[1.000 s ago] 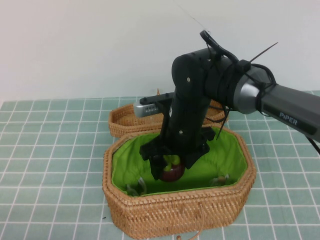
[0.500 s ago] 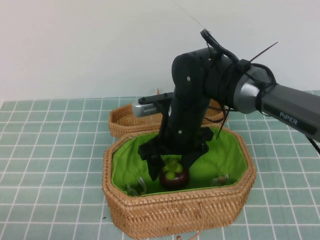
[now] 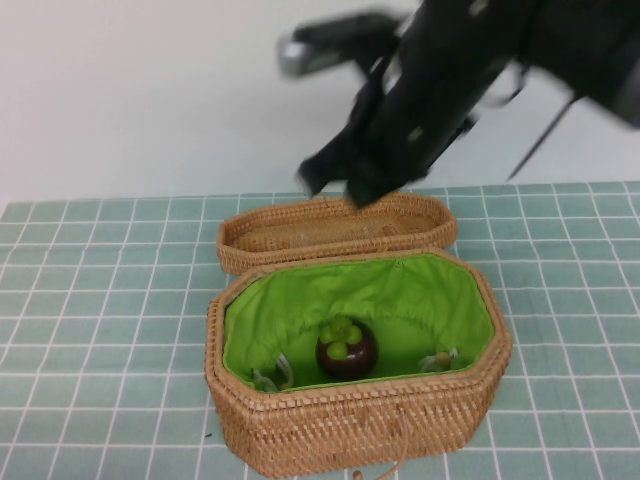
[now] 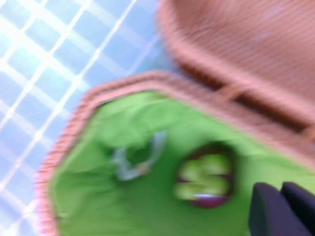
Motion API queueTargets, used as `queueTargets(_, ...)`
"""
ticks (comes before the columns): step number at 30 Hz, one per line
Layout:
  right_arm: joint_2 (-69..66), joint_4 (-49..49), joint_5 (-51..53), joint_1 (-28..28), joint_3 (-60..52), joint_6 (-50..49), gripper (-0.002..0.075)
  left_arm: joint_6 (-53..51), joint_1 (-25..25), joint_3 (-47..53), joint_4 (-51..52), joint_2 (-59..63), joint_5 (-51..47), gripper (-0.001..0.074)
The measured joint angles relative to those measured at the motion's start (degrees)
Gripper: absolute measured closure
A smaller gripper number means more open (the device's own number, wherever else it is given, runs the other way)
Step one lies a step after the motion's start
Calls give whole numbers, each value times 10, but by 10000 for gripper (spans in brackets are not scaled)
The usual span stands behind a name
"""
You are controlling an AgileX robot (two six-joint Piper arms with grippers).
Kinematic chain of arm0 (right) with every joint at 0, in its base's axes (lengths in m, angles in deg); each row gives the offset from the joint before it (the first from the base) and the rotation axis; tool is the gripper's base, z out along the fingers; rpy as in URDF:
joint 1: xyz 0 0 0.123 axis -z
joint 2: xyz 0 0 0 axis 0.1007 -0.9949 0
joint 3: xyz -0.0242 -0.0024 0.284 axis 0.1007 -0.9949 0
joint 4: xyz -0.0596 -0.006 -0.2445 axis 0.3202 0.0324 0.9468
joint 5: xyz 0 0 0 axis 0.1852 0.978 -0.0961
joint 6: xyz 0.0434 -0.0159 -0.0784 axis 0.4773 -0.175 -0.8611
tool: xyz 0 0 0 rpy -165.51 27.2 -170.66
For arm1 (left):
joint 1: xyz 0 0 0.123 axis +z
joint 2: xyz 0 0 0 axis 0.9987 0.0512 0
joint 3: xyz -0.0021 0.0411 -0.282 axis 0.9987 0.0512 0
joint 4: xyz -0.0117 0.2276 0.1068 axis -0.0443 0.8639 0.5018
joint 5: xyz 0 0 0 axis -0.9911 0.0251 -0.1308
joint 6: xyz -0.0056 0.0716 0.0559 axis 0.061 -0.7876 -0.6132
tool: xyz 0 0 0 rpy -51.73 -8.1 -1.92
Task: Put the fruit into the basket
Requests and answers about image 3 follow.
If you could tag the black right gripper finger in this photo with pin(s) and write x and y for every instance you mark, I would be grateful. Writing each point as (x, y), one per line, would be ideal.
(322, 172)
(372, 187)

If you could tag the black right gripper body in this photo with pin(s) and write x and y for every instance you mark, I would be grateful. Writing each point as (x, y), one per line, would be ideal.
(410, 115)

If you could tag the dark purple toy mangosteen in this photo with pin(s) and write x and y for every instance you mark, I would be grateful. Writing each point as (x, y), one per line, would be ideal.
(352, 361)

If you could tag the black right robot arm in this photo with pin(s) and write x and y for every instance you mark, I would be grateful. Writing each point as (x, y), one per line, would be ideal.
(540, 40)

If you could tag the woven rattan basket lid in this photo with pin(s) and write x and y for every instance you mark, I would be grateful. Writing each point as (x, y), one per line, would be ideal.
(300, 257)

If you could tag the green fabric basket lining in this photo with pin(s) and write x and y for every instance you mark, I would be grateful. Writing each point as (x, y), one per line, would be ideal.
(410, 290)

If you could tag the woven rattan basket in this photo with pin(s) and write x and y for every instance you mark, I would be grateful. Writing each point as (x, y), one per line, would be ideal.
(325, 430)

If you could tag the teal checked tablecloth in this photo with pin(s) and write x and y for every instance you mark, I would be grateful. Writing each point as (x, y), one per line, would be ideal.
(100, 300)

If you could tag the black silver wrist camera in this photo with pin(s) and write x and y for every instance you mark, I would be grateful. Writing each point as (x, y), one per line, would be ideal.
(325, 45)

